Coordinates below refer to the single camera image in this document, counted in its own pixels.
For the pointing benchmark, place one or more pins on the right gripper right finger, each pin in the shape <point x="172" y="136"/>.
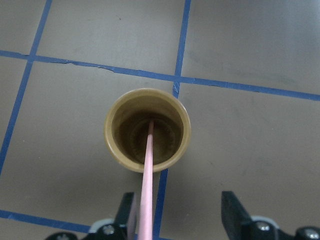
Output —
<point x="235" y="219"/>

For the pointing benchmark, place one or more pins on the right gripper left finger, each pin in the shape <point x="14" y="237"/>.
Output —
<point x="126" y="218"/>

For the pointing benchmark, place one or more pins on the pink chopstick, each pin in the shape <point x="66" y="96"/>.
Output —
<point x="145" y="230"/>

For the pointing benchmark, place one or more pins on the bamboo cylindrical holder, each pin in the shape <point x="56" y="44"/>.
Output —
<point x="127" y="124"/>

